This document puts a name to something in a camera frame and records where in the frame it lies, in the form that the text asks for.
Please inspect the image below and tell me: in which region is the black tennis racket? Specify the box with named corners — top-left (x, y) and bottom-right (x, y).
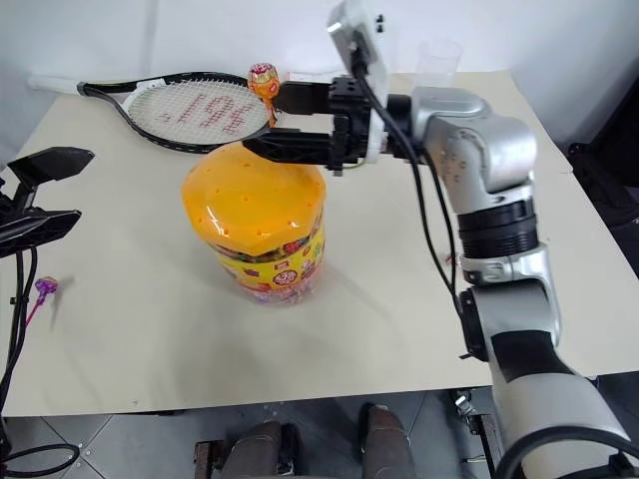
top-left (27, 72), bottom-right (282, 154)

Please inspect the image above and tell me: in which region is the orange lollipop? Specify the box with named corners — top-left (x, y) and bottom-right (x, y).
top-left (247, 62), bottom-right (283, 129)

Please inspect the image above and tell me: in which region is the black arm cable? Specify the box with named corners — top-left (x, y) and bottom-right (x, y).
top-left (0, 245), bottom-right (40, 453)
top-left (348, 44), bottom-right (474, 361)

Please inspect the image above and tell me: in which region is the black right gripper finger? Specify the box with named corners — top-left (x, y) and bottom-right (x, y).
top-left (242, 129), bottom-right (334, 167)
top-left (275, 81), bottom-right (332, 118)

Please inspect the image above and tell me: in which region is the dark brown rounded shape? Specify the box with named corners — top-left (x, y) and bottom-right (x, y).
top-left (358, 402), bottom-right (418, 479)
top-left (233, 420), bottom-right (302, 479)

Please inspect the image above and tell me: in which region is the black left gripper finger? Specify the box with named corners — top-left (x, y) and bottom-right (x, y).
top-left (0, 210), bottom-right (83, 258)
top-left (6, 147), bottom-right (96, 202)

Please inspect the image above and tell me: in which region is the dark wooden block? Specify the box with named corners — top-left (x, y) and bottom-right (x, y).
top-left (193, 438), bottom-right (227, 479)

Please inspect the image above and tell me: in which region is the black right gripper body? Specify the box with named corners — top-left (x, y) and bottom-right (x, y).
top-left (326, 74), bottom-right (374, 175)

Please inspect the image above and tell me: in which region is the black bag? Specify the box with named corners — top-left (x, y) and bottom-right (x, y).
top-left (567, 74), bottom-right (639, 281)

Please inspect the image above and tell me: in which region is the black floor cable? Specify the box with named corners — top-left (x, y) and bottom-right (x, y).
top-left (0, 442), bottom-right (81, 474)

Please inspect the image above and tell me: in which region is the orange perforated jar lid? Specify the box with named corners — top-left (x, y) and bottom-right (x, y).
top-left (180, 144), bottom-right (328, 256)

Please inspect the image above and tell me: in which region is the clear plastic cup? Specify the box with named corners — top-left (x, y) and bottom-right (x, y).
top-left (415, 39), bottom-right (463, 89)

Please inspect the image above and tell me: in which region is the purple wrapped lollipop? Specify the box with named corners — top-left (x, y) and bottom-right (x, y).
top-left (23, 276), bottom-right (60, 326)

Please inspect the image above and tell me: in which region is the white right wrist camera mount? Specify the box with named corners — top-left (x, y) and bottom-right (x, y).
top-left (326, 0), bottom-right (396, 165)

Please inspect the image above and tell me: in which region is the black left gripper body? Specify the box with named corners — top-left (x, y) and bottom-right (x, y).
top-left (0, 178), bottom-right (40, 225)

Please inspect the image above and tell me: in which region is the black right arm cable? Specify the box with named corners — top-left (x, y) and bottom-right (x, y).
top-left (348, 44), bottom-right (474, 361)

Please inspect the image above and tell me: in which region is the clear plastic lollipop jar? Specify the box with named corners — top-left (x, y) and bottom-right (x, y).
top-left (212, 219), bottom-right (328, 307)

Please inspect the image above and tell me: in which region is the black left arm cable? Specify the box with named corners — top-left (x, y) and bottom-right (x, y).
top-left (0, 245), bottom-right (40, 453)

